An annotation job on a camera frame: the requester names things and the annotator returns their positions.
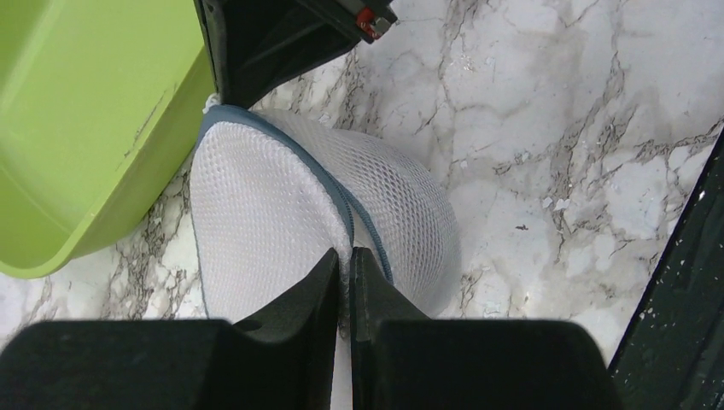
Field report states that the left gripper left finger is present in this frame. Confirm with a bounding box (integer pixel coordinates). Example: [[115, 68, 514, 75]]
[[1, 251, 341, 409]]

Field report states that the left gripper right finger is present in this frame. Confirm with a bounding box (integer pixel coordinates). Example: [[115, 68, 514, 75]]
[[350, 248, 622, 409]]

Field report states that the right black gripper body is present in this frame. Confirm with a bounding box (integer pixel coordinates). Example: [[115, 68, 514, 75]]
[[300, 0, 398, 43]]

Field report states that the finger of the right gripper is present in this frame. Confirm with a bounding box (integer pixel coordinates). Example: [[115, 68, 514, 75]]
[[195, 0, 362, 108]]

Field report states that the white mesh laundry bag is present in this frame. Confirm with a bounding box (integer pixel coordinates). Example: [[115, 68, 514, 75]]
[[190, 105, 461, 408]]

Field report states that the green plastic tray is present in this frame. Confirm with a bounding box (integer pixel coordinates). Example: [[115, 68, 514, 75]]
[[1, 1, 213, 278]]

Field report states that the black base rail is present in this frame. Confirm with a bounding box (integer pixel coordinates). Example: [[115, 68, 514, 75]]
[[609, 138, 723, 409]]

